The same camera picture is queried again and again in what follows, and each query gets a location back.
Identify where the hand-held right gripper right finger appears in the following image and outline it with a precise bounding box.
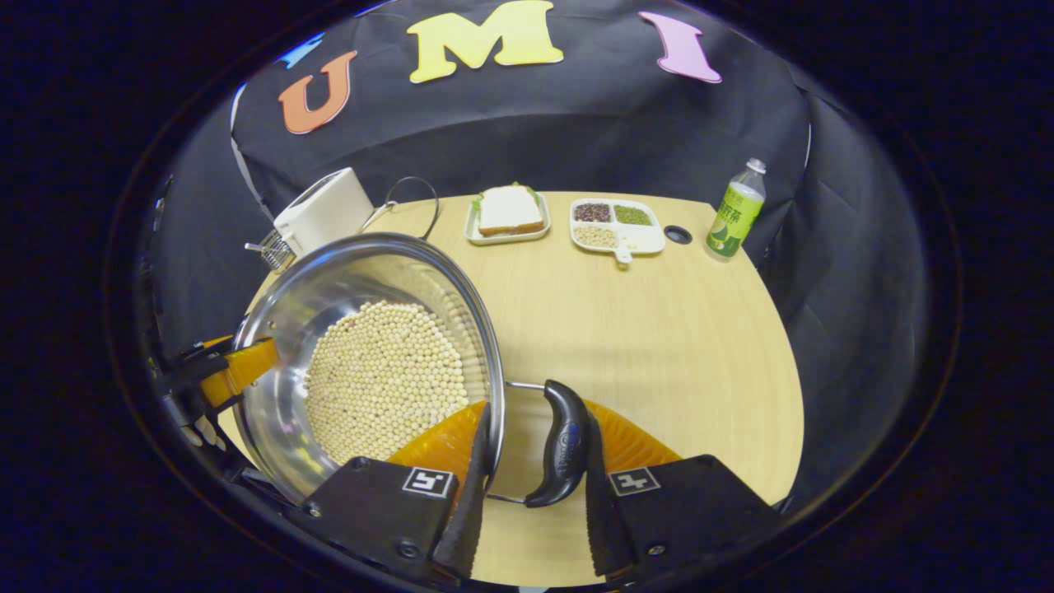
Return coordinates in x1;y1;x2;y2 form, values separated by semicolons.
581;399;783;577

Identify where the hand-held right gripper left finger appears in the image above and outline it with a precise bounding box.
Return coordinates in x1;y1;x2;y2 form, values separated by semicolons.
301;401;495;581

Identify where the pale green sandwich tray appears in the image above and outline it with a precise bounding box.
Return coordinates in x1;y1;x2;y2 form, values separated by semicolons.
464;191;553;247

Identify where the black power cable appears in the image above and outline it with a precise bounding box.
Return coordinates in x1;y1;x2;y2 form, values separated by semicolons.
362;176;441;241

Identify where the large heap of soybeans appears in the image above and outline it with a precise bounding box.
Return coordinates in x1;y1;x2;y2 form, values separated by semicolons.
303;301;470;466

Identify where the white toaster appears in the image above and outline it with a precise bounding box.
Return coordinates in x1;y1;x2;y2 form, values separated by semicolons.
273;167;375;258

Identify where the stainless steel pot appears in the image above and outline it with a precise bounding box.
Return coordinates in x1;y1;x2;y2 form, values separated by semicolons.
232;232;592;509

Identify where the black backdrop cloth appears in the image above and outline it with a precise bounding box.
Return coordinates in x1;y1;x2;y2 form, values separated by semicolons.
148;0;931;511

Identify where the white divided plate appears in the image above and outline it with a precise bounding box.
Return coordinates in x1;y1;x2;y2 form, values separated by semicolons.
570;198;666;265

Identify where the green label drink bottle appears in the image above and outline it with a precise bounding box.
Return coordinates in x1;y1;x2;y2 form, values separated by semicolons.
706;158;767;262

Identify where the white bread sandwich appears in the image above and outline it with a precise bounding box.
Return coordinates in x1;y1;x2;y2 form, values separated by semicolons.
476;183;546;238

